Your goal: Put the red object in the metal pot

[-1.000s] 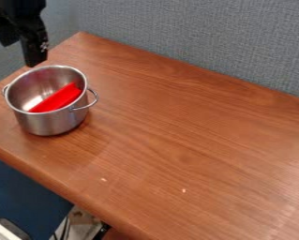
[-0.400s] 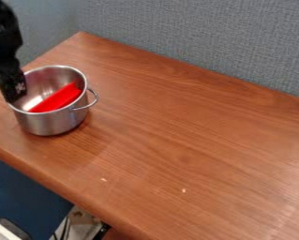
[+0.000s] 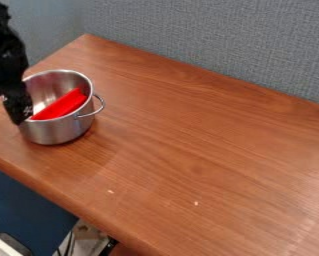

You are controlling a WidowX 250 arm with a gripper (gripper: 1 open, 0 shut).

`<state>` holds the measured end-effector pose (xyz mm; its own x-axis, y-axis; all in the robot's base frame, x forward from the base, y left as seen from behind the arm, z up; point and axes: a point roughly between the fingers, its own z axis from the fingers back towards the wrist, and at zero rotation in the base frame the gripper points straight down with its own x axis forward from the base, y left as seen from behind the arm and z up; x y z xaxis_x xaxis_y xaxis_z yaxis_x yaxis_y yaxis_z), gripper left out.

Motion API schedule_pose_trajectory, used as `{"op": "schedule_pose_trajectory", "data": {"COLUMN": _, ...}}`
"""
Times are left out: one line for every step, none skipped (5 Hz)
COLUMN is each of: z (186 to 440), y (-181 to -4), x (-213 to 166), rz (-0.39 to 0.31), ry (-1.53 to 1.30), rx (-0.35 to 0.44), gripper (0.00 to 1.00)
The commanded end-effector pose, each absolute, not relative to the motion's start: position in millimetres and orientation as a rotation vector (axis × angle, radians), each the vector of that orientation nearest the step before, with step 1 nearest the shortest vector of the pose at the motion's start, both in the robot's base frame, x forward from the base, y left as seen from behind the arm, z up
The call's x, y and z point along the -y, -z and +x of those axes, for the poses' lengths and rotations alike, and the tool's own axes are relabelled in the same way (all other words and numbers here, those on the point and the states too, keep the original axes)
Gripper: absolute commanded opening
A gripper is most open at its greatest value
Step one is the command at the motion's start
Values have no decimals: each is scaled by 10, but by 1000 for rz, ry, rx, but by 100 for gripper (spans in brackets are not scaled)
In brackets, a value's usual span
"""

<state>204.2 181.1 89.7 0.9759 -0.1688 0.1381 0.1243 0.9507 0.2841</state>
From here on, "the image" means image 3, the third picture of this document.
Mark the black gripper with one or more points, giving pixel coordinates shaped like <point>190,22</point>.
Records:
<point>14,63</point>

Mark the stainless steel pot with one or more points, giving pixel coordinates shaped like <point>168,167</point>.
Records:
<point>47,86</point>

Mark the red plastic block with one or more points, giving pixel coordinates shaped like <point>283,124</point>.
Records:
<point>64,106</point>

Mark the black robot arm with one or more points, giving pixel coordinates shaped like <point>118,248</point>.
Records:
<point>6,30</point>

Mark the metal table leg bracket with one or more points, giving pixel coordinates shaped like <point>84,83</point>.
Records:
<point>86,241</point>

